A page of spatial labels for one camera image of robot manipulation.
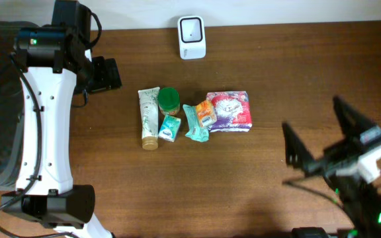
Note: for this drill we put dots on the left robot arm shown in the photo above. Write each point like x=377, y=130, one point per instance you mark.
x=54, y=62

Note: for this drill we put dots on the mint green wipes pack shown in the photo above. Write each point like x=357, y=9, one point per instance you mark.
x=195, y=133

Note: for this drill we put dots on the white barcode scanner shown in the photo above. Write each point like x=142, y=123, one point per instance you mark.
x=191, y=35

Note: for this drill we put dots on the teal tissue pack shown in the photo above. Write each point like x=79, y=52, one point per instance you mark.
x=169, y=128

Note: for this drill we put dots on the orange tissue pack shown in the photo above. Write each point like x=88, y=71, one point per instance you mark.
x=206, y=114

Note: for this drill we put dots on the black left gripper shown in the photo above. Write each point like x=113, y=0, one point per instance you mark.
x=101, y=81

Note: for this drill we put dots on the green lid glass jar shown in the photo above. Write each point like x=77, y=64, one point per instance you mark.
x=169, y=101

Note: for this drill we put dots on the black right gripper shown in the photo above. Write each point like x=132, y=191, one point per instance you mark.
x=337, y=156

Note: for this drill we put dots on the red purple pad package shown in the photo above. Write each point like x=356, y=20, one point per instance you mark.
x=232, y=110

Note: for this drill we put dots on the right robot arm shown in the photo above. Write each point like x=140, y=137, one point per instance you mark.
x=361, y=202

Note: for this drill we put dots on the white Pantene tube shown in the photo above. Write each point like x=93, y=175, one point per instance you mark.
x=149, y=114

